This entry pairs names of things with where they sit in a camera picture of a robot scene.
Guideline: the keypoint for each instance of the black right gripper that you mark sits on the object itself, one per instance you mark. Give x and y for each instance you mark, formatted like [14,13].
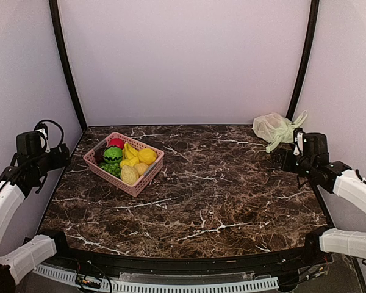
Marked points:
[287,164]

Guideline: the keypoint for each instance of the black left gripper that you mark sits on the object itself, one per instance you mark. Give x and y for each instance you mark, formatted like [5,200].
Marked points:
[58,162]

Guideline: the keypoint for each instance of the light green plastic bag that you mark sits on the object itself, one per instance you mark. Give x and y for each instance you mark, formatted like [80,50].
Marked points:
[275,129]

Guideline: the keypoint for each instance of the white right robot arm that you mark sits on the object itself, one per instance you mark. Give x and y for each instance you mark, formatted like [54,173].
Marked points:
[310,160]

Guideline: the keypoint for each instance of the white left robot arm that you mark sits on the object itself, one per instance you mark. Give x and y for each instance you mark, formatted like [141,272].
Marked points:
[28,170]

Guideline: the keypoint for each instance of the dark purple toy fruit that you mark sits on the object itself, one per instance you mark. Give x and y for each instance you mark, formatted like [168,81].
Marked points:
[99,156]

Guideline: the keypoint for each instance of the green toy watermelon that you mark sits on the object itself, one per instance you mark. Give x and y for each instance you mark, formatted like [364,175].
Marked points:
[112,155]

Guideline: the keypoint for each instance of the green toy vegetable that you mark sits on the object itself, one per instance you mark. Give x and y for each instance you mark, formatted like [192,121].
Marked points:
[113,169]

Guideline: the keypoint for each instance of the red toy apple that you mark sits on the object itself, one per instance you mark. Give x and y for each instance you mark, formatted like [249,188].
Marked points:
[116,142]

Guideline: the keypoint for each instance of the yellow toy bananas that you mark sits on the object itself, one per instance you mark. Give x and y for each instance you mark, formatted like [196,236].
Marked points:
[130,156]

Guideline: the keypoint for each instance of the pink plastic basket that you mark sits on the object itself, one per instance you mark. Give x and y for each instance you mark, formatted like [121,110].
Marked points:
[146,172]

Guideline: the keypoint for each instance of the yellow toy lemon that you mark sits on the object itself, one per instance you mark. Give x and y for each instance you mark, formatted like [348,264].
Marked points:
[147,156]

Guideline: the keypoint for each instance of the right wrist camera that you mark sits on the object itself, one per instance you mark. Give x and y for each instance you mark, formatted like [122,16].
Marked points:
[298,141]

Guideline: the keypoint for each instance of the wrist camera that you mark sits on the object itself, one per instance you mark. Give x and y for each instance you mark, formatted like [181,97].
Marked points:
[42,130]
[298,141]

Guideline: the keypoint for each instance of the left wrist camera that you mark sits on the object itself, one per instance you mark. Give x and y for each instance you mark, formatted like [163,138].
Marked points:
[42,130]

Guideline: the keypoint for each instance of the black front rail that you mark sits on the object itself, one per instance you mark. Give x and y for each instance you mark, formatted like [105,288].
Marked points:
[276,263]

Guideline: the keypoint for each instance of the white slotted cable duct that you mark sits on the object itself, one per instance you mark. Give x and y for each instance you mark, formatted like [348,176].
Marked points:
[132,282]

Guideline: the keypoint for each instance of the left black frame post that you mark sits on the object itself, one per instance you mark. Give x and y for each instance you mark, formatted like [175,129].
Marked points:
[65,63]

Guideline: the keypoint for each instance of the black frame post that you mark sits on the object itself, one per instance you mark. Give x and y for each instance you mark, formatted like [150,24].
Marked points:
[65,63]
[305,56]

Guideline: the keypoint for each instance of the right black frame post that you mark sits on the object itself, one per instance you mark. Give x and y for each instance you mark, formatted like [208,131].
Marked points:
[305,56]

